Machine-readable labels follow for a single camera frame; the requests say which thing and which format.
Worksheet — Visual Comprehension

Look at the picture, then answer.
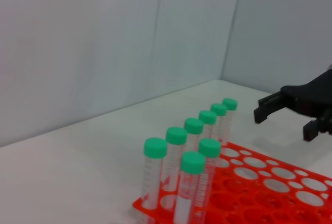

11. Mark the orange test tube rack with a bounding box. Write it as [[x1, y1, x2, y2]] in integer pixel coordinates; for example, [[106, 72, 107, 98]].
[[132, 141, 332, 224]]

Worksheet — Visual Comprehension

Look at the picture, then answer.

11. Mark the green capped clear test tube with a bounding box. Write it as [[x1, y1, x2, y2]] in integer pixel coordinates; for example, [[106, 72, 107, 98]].
[[173, 151, 206, 224], [193, 138, 222, 222], [198, 109, 218, 142], [184, 117, 204, 157], [163, 127, 188, 193], [142, 137, 168, 211], [210, 103, 229, 144], [222, 97, 238, 146]]

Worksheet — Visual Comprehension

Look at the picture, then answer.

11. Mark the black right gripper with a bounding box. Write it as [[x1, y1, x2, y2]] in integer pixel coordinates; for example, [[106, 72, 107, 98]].
[[253, 69, 332, 142]]

